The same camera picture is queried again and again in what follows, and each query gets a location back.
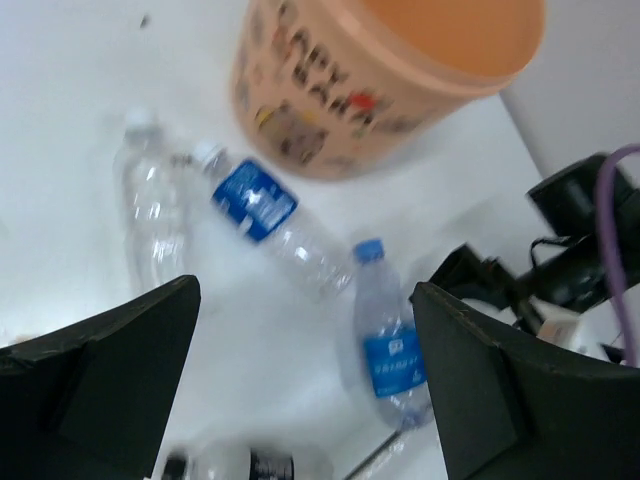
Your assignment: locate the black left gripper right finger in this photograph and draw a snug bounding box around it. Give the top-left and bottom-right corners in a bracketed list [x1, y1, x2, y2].
[411, 283, 639, 479]

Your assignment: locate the orange plastic bin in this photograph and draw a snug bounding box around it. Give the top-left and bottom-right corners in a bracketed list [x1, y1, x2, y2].
[232, 1, 546, 180]

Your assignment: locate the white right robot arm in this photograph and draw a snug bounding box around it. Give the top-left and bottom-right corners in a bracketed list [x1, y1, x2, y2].
[430, 153, 611, 335]

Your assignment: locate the blue label white cap bottle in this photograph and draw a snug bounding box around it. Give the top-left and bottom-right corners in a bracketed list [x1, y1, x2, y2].
[189, 142, 353, 298]

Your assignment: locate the clear unlabelled plastic bottle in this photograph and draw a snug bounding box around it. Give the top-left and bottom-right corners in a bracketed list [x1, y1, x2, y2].
[113, 108, 191, 295]

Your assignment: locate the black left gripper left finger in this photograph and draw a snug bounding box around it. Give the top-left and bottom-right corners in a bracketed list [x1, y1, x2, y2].
[1, 275, 200, 479]

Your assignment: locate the blue cap water bottle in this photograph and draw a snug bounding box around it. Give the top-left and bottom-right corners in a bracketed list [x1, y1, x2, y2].
[350, 238, 434, 432]

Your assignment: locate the black label black cap bottle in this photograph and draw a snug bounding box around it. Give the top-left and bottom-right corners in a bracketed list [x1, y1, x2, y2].
[160, 440, 334, 480]

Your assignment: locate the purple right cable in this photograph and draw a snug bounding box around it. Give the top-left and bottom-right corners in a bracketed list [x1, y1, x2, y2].
[594, 143, 640, 366]

